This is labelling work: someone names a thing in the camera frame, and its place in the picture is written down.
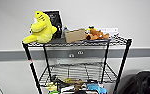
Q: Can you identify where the black wire shelf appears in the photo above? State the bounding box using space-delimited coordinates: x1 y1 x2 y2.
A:
21 34 134 94

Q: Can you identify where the small wall socket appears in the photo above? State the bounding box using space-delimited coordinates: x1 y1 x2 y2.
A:
76 49 84 56
68 52 75 59

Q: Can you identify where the blue plush toy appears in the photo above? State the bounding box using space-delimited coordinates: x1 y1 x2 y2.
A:
86 83 107 94

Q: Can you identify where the yellow plush toy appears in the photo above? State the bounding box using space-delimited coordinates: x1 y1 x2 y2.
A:
22 10 58 45

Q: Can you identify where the black office chair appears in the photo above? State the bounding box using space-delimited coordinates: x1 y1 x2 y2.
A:
115 70 150 94

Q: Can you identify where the long grey wall band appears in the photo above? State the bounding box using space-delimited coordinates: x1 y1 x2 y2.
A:
0 47 150 62

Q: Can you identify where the flat white box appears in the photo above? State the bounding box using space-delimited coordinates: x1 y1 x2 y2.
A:
97 27 120 37

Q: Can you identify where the brown cardboard box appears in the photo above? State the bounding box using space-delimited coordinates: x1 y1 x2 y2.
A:
63 28 88 44

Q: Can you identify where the black framed picture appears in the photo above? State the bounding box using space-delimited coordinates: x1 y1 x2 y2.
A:
42 9 64 40

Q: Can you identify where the grey printed book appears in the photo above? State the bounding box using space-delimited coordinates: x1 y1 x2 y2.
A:
59 85 77 94

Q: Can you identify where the brown plush toy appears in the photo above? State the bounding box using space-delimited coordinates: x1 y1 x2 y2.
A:
64 77 84 89

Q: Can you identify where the black item with strap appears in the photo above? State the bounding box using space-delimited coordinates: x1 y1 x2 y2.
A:
50 75 67 85

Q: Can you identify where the orange plush toy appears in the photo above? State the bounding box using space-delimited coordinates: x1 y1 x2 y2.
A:
85 26 111 42

